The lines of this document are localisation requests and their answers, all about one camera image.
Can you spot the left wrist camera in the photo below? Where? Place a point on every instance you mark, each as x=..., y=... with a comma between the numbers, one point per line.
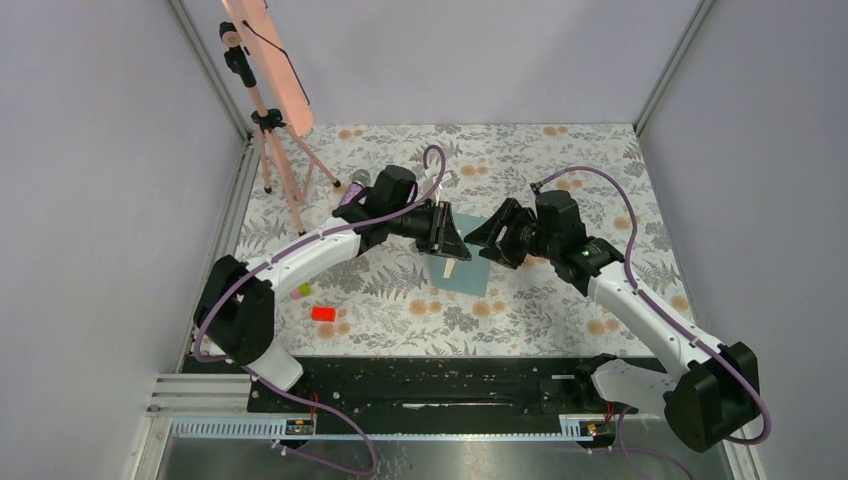
x=440, y=182

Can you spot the purple glitter microphone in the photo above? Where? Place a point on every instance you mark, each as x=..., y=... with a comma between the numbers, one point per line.
x=360, y=179

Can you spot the pink tripod stand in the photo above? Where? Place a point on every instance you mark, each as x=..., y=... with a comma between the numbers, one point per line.
x=269, y=122

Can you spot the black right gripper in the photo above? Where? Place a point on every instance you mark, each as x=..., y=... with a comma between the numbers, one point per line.
x=511, y=214

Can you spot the floral table mat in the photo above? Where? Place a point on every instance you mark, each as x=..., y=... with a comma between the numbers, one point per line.
x=385, y=303

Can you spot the red cylinder block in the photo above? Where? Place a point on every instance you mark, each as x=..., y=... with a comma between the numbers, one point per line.
x=323, y=314

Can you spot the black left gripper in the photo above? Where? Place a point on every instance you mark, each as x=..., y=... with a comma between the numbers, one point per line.
x=451, y=244

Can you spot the pink light panel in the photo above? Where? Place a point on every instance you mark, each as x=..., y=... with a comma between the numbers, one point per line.
x=254, y=23

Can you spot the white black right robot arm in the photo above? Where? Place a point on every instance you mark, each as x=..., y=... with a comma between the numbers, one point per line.
x=707, y=391

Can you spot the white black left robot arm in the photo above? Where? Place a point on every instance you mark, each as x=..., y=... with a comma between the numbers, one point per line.
x=235, y=316

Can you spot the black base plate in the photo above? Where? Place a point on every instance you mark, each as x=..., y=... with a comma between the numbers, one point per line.
x=453, y=395

